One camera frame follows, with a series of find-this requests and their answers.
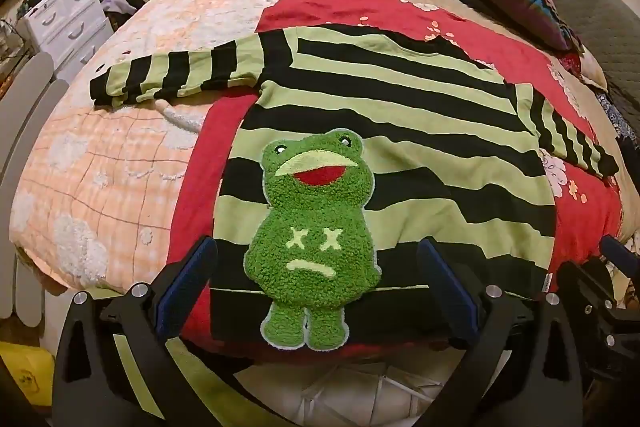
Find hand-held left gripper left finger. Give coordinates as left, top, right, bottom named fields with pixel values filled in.
left=52, top=234, right=281, bottom=427

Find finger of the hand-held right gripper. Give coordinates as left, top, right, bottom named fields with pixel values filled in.
left=599, top=235, right=640, bottom=293
left=556, top=258, right=640, bottom=388

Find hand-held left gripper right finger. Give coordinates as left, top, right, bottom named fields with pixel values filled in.
left=417, top=237, right=587, bottom=427

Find green black striped frog sweater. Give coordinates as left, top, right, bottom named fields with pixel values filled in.
left=89, top=24, right=621, bottom=353

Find peach plaid fluffy blanket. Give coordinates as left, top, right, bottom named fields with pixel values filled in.
left=10, top=0, right=328, bottom=295

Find clear plastic storage box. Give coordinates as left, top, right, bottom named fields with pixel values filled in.
left=300, top=369, right=441, bottom=427

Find patterned dark cloth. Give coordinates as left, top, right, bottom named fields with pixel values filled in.
left=560, top=49, right=640, bottom=158

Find yellow bag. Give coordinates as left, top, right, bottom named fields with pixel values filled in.
left=0, top=341, right=56, bottom=413

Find red floral blanket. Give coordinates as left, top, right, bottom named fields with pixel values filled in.
left=169, top=0, right=623, bottom=365

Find grey slatted chair back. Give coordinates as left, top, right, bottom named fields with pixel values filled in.
left=0, top=52, right=71, bottom=330

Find grey quilted headboard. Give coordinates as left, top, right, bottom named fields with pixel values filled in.
left=495, top=0, right=640, bottom=105

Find white drawer unit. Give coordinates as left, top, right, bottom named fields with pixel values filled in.
left=17, top=0, right=111, bottom=72

